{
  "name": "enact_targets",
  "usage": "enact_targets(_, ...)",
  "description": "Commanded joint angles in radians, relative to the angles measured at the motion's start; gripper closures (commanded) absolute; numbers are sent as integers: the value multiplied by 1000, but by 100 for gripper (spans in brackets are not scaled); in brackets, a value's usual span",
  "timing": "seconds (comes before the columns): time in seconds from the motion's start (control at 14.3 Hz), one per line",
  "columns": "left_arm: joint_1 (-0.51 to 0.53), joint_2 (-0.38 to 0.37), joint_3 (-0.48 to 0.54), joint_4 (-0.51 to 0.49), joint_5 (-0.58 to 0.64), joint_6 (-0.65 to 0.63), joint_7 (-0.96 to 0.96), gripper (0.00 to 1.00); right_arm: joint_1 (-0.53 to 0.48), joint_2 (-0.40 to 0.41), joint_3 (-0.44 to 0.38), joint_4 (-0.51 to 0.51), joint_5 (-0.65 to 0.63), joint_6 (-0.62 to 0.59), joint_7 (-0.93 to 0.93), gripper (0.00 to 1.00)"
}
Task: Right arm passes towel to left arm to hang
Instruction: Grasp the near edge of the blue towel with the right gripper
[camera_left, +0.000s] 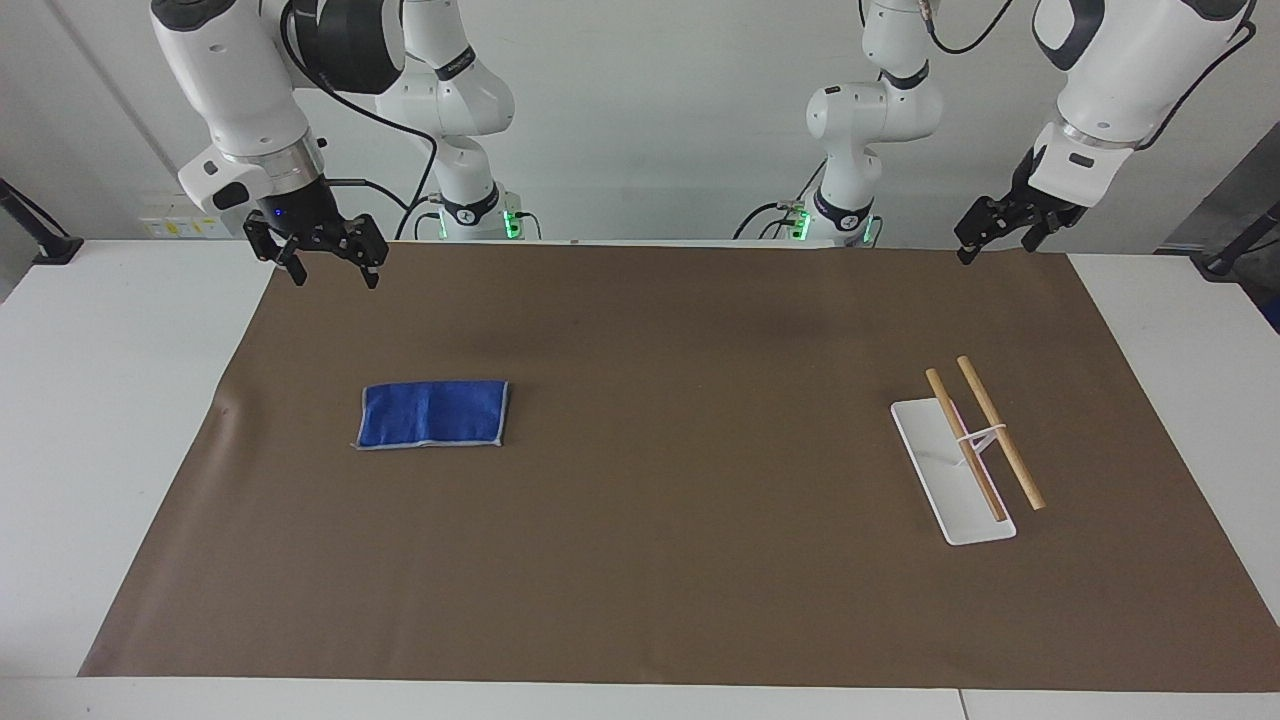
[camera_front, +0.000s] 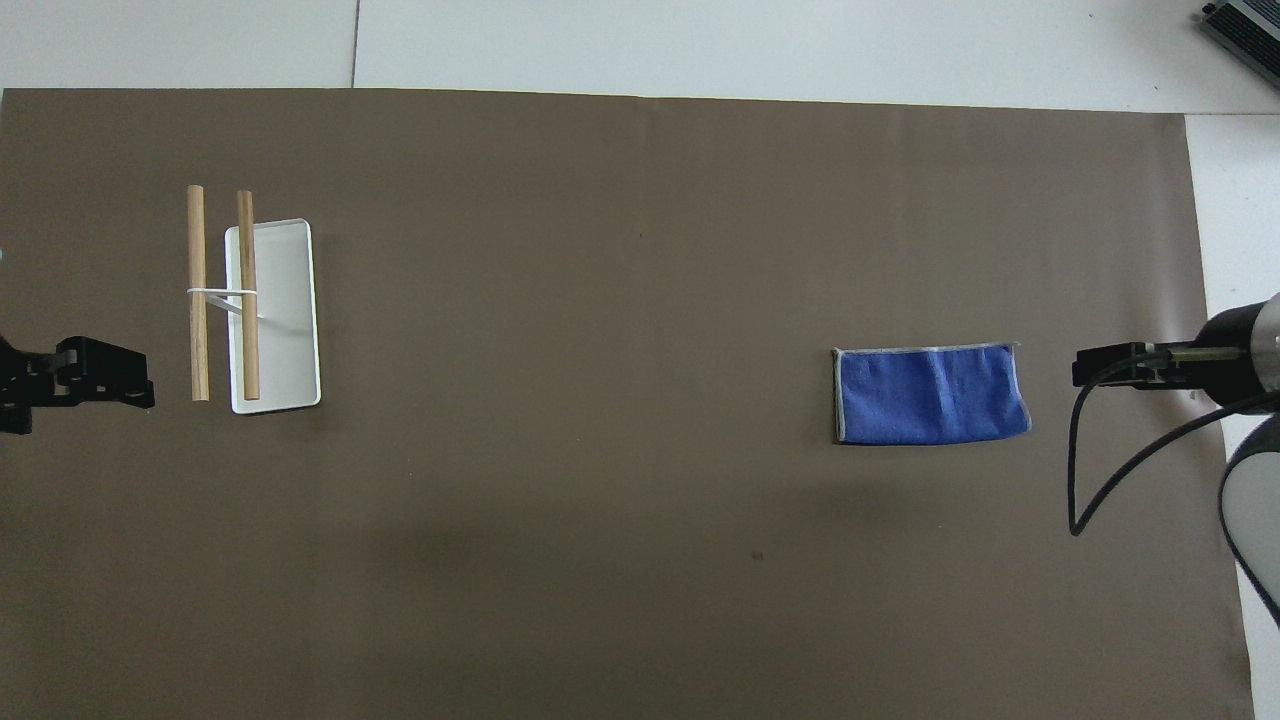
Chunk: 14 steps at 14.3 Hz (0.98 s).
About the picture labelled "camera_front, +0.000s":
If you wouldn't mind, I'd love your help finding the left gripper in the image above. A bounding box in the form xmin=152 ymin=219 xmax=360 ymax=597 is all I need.
xmin=0 ymin=336 xmax=57 ymax=436

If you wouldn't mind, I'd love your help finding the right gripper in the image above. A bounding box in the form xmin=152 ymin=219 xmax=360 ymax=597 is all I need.
xmin=1158 ymin=305 xmax=1261 ymax=407

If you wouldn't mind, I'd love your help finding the blue towel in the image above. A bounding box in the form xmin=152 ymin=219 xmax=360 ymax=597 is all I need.
xmin=832 ymin=342 xmax=1033 ymax=446

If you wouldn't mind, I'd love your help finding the white rack with wooden bars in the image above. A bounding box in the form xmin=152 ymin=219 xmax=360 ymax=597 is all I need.
xmin=185 ymin=185 xmax=323 ymax=415

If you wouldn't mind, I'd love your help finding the grey ribbed metal box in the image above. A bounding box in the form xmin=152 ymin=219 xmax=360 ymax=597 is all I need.
xmin=1199 ymin=0 xmax=1280 ymax=63

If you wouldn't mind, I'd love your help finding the black cable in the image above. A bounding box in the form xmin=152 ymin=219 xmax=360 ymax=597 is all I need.
xmin=1066 ymin=342 xmax=1280 ymax=538

